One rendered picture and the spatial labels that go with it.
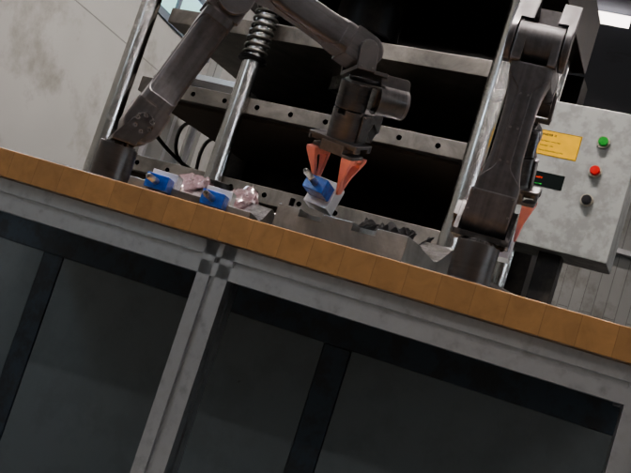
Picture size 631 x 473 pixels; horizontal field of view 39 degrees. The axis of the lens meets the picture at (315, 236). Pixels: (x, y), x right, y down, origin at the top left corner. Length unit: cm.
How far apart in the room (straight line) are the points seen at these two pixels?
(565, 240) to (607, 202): 14
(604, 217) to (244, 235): 141
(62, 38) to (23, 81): 34
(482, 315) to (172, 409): 42
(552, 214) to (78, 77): 318
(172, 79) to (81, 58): 351
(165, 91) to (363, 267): 53
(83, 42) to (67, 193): 373
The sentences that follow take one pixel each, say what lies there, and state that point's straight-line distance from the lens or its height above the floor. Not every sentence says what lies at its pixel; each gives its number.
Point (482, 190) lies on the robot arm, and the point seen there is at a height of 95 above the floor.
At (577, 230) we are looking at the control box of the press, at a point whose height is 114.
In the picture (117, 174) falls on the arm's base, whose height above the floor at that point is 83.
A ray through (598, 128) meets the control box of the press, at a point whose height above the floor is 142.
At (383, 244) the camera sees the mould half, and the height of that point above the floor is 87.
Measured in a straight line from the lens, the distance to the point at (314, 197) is 163.
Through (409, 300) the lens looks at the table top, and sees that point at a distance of 111.
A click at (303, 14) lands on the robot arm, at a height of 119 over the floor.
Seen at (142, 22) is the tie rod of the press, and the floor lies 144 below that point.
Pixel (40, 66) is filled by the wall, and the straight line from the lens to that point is 473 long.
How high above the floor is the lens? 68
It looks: 6 degrees up
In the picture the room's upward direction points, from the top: 18 degrees clockwise
